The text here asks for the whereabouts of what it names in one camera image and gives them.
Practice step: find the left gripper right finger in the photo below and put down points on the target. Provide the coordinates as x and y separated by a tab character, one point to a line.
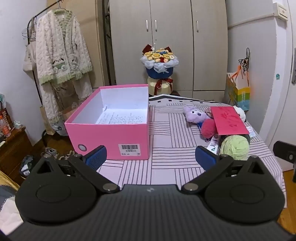
214	166

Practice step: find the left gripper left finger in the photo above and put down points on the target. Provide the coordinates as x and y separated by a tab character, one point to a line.
87	166

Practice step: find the white purple tube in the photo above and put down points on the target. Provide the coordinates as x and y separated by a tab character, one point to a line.
213	145

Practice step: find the green yarn ball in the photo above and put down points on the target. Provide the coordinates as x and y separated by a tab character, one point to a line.
235	146

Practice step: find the pink fluffy pompom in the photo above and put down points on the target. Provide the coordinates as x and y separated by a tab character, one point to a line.
208	128

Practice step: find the white blue small box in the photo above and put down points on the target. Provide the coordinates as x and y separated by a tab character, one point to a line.
251	131

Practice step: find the red envelope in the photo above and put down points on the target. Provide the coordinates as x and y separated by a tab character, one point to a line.
227	121

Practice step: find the purple plush toy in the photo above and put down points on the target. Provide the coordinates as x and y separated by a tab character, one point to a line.
194	115

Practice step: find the white plush cat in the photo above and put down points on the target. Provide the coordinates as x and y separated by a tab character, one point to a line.
240	112

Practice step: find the striped tablecloth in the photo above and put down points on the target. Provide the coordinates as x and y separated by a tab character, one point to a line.
172	145

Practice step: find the brown paper bag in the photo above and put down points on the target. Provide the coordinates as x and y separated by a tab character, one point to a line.
58	125

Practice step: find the pink cardboard box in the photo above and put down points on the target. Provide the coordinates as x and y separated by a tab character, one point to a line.
123	142

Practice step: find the printed paper sheet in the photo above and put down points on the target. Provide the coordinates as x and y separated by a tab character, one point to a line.
122	116

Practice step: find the wooden side cabinet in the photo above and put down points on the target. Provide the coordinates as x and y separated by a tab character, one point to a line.
15	148

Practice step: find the colourful paper gift bag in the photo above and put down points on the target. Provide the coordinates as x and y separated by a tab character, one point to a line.
238	88

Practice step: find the cream knitted cardigan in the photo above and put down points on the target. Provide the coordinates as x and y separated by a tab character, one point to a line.
61	50

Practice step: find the flower bouquet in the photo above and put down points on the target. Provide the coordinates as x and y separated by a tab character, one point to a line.
159	65

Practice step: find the grey wardrobe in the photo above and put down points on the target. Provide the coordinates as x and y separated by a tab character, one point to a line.
195	31

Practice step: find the black clothes rack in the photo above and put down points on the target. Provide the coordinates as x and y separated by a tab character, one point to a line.
30	35

